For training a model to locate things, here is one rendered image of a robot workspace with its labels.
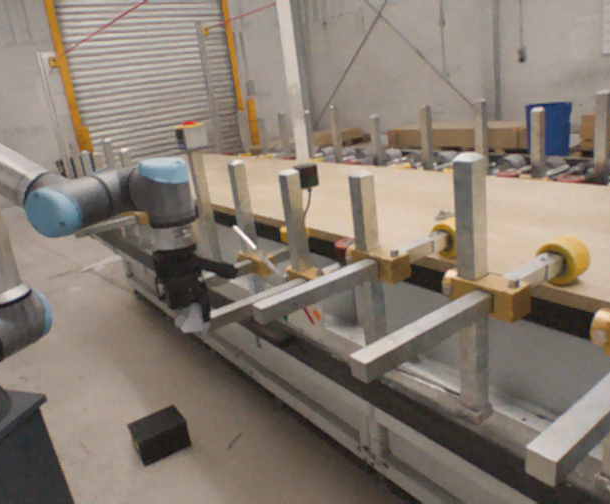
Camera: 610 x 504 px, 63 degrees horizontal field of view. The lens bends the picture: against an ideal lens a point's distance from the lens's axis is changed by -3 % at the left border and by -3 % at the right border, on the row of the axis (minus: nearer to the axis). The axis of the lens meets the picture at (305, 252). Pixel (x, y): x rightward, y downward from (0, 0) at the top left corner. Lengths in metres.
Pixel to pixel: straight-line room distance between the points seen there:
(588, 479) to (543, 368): 0.30
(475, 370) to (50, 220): 0.77
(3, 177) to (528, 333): 1.04
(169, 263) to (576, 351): 0.78
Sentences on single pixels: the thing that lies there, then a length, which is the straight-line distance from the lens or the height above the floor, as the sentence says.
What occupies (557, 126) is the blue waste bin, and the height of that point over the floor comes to 0.46.
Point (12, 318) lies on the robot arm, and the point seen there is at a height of 0.82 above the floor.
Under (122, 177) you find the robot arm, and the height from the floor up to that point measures 1.17.
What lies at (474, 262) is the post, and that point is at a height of 1.00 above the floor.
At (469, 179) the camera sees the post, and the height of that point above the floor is 1.13.
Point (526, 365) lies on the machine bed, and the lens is 1.15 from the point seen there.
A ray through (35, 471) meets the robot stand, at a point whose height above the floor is 0.42.
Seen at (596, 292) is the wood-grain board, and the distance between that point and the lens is 1.00.
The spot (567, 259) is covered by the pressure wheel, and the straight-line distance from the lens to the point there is 0.99.
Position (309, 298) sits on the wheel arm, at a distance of 0.89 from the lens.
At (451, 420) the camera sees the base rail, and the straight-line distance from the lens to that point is 0.99.
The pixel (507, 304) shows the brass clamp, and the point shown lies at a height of 0.95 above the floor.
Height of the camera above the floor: 1.30
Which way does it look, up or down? 18 degrees down
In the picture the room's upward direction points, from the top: 8 degrees counter-clockwise
